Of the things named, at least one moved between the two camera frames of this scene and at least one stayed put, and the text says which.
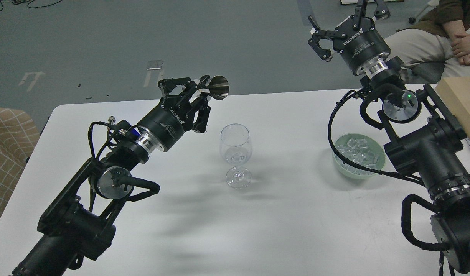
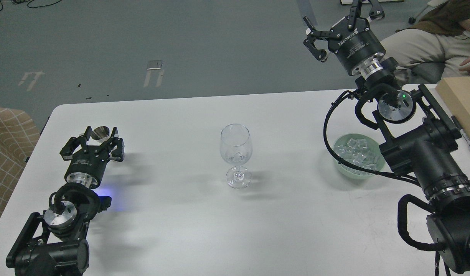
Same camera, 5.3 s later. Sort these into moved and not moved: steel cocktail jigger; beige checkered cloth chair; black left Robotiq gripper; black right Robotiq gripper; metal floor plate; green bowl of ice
Moved: black left Robotiq gripper; steel cocktail jigger
Not moved: green bowl of ice; beige checkered cloth chair; metal floor plate; black right Robotiq gripper
